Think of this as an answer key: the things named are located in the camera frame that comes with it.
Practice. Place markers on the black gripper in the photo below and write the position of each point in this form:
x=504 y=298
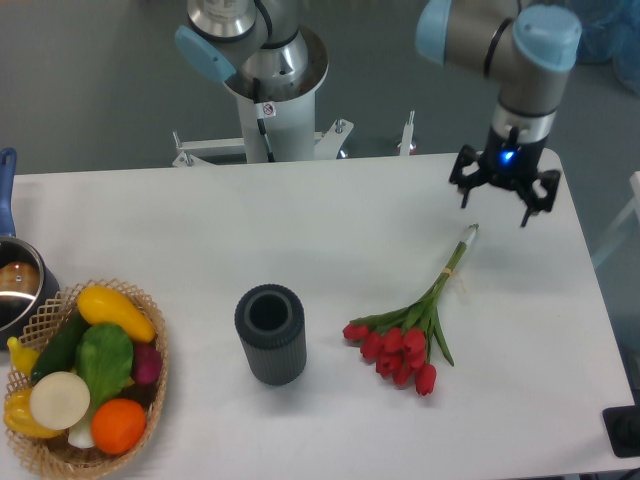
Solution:
x=509 y=164

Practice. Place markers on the red tulip bouquet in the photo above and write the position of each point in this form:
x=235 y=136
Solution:
x=399 y=342

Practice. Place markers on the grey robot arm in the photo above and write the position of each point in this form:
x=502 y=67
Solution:
x=273 y=66

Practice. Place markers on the blue plastic bag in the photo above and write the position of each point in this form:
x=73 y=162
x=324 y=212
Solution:
x=610 y=34

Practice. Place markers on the black device at edge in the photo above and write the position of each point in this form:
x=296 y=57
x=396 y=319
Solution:
x=622 y=426

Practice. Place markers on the dark grey ribbed vase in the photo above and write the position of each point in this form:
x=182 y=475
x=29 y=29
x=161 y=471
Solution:
x=270 y=322

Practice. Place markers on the purple radish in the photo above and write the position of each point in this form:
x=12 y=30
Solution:
x=147 y=364

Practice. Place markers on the yellow squash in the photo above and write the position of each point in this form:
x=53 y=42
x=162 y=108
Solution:
x=99 y=304

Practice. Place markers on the green lettuce leaf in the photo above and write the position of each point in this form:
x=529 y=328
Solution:
x=104 y=360

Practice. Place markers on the woven wicker basket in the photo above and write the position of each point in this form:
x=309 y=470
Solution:
x=55 y=458

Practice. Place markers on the orange fruit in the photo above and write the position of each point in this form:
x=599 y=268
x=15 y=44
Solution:
x=118 y=425

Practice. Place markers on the dark green cucumber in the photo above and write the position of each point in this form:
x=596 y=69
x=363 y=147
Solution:
x=60 y=352

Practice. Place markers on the white onion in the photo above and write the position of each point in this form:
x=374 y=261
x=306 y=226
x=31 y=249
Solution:
x=59 y=400

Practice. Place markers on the yellow bell pepper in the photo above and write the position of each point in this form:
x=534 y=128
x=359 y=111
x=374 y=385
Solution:
x=18 y=417

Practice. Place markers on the white frame at right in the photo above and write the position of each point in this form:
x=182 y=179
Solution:
x=620 y=228

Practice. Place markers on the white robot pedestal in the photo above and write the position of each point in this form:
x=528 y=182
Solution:
x=272 y=131

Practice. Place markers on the blue handled saucepan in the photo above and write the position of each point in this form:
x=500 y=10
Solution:
x=26 y=281

